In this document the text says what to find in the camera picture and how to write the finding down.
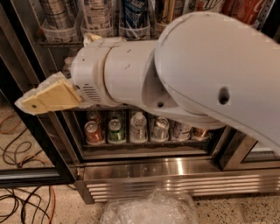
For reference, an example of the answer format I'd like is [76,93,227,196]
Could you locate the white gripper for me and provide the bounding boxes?
[14,32,123,116]

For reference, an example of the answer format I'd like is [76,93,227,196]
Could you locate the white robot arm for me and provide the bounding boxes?
[15,12,280,151]

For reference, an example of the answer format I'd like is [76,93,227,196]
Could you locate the silver can top shelf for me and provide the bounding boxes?
[39,0,78,30]

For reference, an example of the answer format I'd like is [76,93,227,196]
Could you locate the silver can shelf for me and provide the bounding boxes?
[39,0,78,30]
[151,117,169,142]

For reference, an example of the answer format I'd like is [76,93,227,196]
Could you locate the white blue can top shelf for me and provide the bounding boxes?
[81,0,113,37]

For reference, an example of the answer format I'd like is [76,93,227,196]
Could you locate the blue redbull can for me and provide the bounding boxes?
[122,0,148,39]

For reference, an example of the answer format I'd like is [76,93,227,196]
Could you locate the red can bottom shelf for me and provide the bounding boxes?
[84,121,103,144]

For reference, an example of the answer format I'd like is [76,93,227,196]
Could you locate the green can bottom shelf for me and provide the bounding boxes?
[108,119,125,144]

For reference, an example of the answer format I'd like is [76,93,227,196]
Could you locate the water bottle bottom shelf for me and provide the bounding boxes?
[129,112,147,144]

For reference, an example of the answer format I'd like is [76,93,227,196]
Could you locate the open glass fridge door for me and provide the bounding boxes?
[0,0,77,188]

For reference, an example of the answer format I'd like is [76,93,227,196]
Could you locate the silver can bottom shelf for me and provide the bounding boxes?
[151,117,169,142]

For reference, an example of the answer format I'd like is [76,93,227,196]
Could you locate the brown gold can top shelf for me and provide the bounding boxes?
[155,0,185,31]

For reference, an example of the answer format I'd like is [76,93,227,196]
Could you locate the brown drink bottle bottom shelf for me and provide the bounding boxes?
[172,122,192,141]

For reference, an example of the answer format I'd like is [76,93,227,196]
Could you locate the white green can top shelf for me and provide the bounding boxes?
[188,0,225,13]

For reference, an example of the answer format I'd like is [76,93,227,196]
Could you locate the gold can bottom shelf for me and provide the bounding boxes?
[192,128,210,141]

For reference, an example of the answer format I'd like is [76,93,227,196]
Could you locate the red coca cola can top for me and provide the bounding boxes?
[221,0,266,25]

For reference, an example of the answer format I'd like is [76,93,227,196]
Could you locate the front water bottle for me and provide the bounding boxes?
[62,57,74,79]

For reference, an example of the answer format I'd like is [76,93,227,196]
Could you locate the clear plastic bag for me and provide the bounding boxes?
[100,189,199,224]

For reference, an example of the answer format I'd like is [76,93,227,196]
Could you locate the orange floor cable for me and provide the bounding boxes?
[0,113,56,224]

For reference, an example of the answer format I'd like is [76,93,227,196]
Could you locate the black floor cables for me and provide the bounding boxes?
[0,128,53,224]

